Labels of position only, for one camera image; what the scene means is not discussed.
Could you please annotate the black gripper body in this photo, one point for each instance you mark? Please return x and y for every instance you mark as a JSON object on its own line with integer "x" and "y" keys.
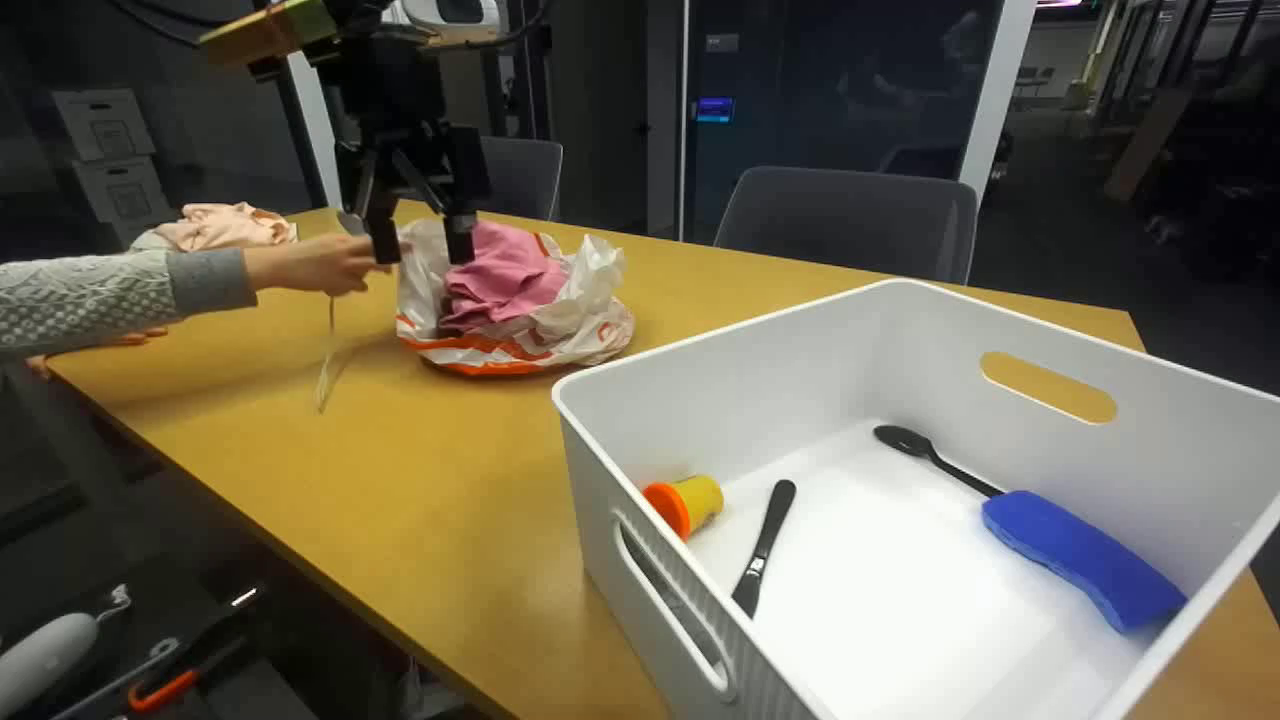
{"x": 387, "y": 86}

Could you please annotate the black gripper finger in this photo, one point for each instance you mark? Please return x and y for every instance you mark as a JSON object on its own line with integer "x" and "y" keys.
{"x": 460, "y": 202}
{"x": 379, "y": 202}

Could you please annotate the pink cloth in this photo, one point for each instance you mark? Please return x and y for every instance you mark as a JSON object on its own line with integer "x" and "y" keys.
{"x": 506, "y": 281}

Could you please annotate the white orange plastic bag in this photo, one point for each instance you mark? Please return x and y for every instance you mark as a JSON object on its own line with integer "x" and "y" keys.
{"x": 586, "y": 312}

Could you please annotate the forearm in grey knit sleeve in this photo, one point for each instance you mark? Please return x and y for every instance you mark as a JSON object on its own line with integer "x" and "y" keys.
{"x": 92, "y": 302}

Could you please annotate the peach white crumpled cloth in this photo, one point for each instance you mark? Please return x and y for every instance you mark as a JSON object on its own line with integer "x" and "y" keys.
{"x": 225, "y": 226}

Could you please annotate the orange yellow toy cup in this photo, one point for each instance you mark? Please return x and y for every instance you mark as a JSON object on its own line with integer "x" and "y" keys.
{"x": 686, "y": 507}

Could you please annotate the person's bare hand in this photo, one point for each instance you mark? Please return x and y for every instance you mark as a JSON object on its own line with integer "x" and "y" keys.
{"x": 319, "y": 266}

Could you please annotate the grey office chair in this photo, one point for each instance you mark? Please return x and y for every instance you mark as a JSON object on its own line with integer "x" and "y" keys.
{"x": 525, "y": 178}
{"x": 854, "y": 220}

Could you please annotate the white cardboard box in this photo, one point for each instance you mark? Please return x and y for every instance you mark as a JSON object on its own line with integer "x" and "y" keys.
{"x": 104, "y": 124}
{"x": 121, "y": 192}

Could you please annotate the glowing blue screen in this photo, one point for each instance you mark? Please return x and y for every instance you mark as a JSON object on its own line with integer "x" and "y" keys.
{"x": 714, "y": 111}

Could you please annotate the black plastic spatula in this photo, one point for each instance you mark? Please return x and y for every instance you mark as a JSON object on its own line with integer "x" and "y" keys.
{"x": 765, "y": 545}

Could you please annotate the white plastic storage bin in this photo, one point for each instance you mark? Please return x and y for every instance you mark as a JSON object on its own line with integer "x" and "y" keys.
{"x": 922, "y": 346}

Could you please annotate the orange black hand tool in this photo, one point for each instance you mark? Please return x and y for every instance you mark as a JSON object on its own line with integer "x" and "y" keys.
{"x": 164, "y": 686}

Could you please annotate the black plastic spoon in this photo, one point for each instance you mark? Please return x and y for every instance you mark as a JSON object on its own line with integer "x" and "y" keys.
{"x": 934, "y": 458}

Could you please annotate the pale grey rounded object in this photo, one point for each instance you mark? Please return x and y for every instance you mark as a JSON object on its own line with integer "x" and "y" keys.
{"x": 41, "y": 662}

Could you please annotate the blue scrub brush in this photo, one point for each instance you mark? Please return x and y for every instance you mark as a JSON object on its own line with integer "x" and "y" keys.
{"x": 1082, "y": 552}

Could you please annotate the wooden wrist mount plate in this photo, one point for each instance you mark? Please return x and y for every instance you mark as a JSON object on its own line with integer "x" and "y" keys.
{"x": 265, "y": 25}

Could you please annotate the white window frame post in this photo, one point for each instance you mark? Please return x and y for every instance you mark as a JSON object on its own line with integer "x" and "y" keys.
{"x": 996, "y": 94}

